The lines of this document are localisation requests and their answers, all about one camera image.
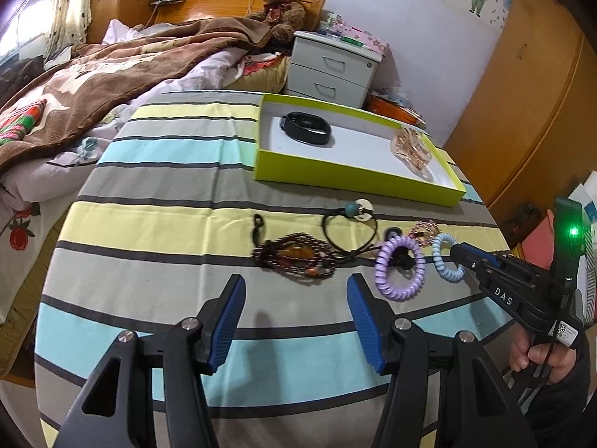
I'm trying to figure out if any translucent pink hair claw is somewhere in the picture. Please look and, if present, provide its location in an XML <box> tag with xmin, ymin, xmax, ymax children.
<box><xmin>391</xmin><ymin>127</ymin><xmax>432</xmax><ymax>172</ymax></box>

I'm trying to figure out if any green light tracker mount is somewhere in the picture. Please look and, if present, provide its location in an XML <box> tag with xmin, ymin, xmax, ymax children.
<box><xmin>550</xmin><ymin>196</ymin><xmax>585</xmax><ymax>295</ymax></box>

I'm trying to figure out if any pink floral box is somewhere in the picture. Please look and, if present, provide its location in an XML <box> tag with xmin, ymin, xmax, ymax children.
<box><xmin>319</xmin><ymin>12</ymin><xmax>390</xmax><ymax>56</ymax></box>

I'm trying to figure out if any lime green tray box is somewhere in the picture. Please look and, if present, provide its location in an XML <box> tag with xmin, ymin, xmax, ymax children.
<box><xmin>254</xmin><ymin>93</ymin><xmax>465</xmax><ymax>207</ymax></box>

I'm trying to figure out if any black fitness band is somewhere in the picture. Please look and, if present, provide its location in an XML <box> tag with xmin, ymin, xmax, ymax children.
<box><xmin>280</xmin><ymin>111</ymin><xmax>332</xmax><ymax>146</ymax></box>

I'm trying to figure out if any brown teddy bear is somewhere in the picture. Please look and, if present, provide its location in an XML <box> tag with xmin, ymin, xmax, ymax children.
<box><xmin>248</xmin><ymin>0</ymin><xmax>306</xmax><ymax>44</ymax></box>

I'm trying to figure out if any wooden headboard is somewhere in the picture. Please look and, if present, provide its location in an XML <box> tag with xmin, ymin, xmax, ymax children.
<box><xmin>151</xmin><ymin>0</ymin><xmax>328</xmax><ymax>34</ymax></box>

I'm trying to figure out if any striped table cloth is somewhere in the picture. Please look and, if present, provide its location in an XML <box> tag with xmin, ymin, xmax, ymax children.
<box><xmin>34</xmin><ymin>89</ymin><xmax>528</xmax><ymax>448</ymax></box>

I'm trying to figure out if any orange storage box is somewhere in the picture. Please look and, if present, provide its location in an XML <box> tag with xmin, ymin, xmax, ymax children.
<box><xmin>364</xmin><ymin>86</ymin><xmax>426</xmax><ymax>128</ymax></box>

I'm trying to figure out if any wooden wardrobe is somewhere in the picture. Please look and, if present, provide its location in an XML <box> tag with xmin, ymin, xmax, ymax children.
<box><xmin>445</xmin><ymin>0</ymin><xmax>596</xmax><ymax>230</ymax></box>

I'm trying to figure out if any yellow pillow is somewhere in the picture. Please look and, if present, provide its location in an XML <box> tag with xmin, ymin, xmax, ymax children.
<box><xmin>225</xmin><ymin>56</ymin><xmax>290</xmax><ymax>93</ymax></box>

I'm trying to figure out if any dotted curtain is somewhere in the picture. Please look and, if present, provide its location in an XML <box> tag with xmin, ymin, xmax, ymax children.
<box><xmin>44</xmin><ymin>0</ymin><xmax>92</xmax><ymax>59</ymax></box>

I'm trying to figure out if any brown beaded bracelet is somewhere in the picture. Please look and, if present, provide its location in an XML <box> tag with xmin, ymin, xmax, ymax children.
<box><xmin>251</xmin><ymin>233</ymin><xmax>349</xmax><ymax>285</ymax></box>

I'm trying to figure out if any light blue spiral hair tie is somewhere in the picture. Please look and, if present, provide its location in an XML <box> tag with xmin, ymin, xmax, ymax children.
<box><xmin>431</xmin><ymin>233</ymin><xmax>467</xmax><ymax>285</ymax></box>

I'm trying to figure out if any purple spiral hair tie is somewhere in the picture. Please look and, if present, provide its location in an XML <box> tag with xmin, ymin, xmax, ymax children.
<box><xmin>373</xmin><ymin>234</ymin><xmax>427</xmax><ymax>302</ymax></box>

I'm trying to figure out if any person's right hand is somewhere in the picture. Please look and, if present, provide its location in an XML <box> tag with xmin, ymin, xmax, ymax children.
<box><xmin>509</xmin><ymin>326</ymin><xmax>578</xmax><ymax>384</ymax></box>

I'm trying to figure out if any grey drawer nightstand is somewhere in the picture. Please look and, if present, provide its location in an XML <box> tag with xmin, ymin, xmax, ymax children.
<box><xmin>285</xmin><ymin>31</ymin><xmax>382</xmax><ymax>108</ymax></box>

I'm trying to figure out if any pink rhinestone hair clip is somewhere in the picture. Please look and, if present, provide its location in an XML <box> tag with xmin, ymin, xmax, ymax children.
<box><xmin>409</xmin><ymin>221</ymin><xmax>440</xmax><ymax>248</ymax></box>

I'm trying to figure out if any brown fleece blanket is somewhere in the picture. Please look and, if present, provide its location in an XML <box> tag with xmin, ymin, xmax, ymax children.
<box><xmin>1</xmin><ymin>17</ymin><xmax>272</xmax><ymax>173</ymax></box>

